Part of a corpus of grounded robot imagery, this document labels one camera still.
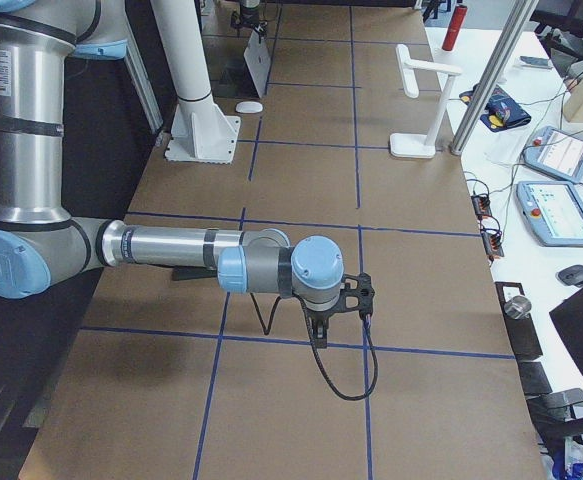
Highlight dark blue patterned pouch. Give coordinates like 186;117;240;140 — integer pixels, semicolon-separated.
480;85;532;133

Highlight metal cup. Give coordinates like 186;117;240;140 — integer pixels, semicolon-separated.
503;295;532;320

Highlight aluminium frame post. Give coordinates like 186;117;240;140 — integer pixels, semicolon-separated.
449;0;538;156

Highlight smartphone on desk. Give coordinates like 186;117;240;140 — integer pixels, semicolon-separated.
519;55;552;70

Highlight white pedestal column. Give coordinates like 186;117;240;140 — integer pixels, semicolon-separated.
151;0;241;164

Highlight grey laptop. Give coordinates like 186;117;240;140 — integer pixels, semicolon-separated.
243;31;271;98

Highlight lower teach pendant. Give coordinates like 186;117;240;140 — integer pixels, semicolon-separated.
516;181;583;247

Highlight white desk lamp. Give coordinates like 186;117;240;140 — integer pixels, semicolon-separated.
388;43;463;160

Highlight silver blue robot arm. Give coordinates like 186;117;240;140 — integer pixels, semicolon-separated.
230;0;267;40
0;1;346;348

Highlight red bottle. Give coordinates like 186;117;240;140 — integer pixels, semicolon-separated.
441;4;468;52

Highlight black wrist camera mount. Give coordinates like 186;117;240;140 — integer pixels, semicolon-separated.
338;272;375;320

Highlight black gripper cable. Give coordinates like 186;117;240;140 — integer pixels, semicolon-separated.
248;291;379;401

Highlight white computer mouse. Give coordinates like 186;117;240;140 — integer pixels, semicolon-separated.
235;101;263;114

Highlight grey desk mouse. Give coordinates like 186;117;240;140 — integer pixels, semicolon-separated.
556;264;583;288

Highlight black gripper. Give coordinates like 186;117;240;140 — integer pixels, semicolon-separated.
230;11;267;39
306;303;339;349

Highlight upper teach pendant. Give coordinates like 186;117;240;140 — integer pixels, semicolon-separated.
522;126;583;184

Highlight teach pendant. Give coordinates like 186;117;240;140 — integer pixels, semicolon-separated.
522;126;583;184
516;181;583;247

